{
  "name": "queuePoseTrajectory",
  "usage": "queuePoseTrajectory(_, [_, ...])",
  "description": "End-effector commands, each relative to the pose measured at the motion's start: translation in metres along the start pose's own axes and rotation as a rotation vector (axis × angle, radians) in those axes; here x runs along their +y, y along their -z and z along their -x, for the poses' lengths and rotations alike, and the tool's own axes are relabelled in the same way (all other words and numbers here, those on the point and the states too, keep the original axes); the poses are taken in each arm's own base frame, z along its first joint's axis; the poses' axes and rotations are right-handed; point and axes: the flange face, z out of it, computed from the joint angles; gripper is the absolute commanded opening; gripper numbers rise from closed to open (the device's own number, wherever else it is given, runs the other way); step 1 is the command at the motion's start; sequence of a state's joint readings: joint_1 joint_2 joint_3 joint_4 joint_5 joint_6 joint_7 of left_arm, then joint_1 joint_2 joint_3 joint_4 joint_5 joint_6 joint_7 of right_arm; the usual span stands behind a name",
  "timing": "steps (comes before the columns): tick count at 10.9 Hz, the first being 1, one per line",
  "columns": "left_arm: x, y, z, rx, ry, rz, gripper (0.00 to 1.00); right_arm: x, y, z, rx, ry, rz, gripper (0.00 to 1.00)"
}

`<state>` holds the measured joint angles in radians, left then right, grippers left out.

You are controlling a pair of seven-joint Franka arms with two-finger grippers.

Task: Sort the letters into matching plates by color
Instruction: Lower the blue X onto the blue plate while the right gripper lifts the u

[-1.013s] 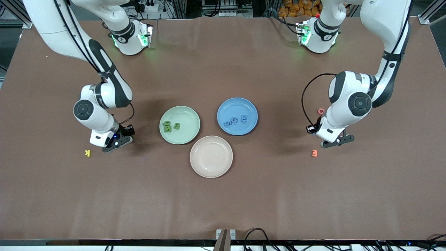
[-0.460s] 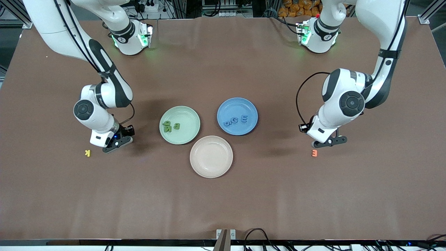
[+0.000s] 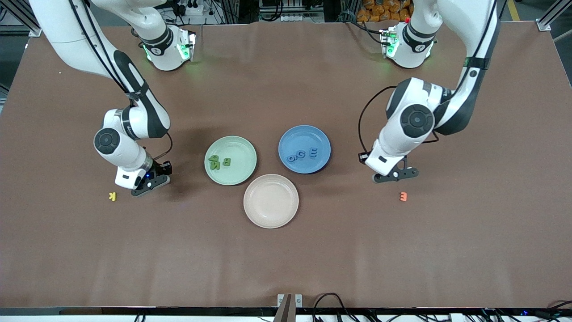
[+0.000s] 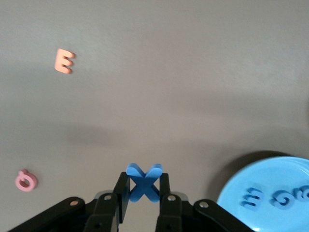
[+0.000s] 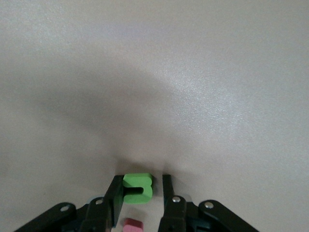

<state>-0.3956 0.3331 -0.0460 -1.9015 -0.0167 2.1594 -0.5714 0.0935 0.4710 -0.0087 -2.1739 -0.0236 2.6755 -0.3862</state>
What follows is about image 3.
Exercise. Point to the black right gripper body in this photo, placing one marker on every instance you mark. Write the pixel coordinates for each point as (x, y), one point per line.
(160, 169)

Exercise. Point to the blue foam letter E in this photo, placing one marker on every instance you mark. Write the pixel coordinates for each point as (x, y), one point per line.
(313, 153)

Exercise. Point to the green foam letter B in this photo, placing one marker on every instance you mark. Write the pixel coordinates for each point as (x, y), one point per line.
(226, 162)

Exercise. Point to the blue foam letter G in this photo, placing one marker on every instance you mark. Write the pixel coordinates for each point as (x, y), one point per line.
(299, 154)

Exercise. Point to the blue foam lowercase g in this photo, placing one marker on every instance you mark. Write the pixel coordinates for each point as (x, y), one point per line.
(295, 158)

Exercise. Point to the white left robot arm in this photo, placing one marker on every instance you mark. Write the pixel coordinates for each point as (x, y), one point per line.
(397, 143)

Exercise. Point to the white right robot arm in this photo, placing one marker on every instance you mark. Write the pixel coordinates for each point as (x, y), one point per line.
(120, 154)

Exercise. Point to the yellow foam letter K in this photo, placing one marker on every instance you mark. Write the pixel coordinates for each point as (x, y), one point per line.
(114, 196)

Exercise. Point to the blue plate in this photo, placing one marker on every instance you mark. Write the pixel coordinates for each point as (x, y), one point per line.
(304, 136)

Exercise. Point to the light green plate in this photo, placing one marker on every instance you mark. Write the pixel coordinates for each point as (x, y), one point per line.
(239, 174)

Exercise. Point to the pale pink plate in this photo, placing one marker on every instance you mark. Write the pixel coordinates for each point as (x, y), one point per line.
(271, 201)

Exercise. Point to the base connector box green light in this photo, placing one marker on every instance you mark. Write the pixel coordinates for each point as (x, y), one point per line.
(187, 44)
(389, 42)

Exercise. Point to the bag of orange items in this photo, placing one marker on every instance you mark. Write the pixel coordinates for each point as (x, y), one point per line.
(380, 11)

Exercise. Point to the white power strip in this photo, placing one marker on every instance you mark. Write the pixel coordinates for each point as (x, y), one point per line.
(295, 18)
(194, 9)

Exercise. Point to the metal table edge bracket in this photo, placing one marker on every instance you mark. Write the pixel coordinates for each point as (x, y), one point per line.
(286, 308)

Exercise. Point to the aluminium rack frame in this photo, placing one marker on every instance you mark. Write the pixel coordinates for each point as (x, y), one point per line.
(290, 3)

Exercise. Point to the aluminium frame profile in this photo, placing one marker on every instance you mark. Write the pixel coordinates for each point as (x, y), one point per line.
(543, 24)
(35, 30)

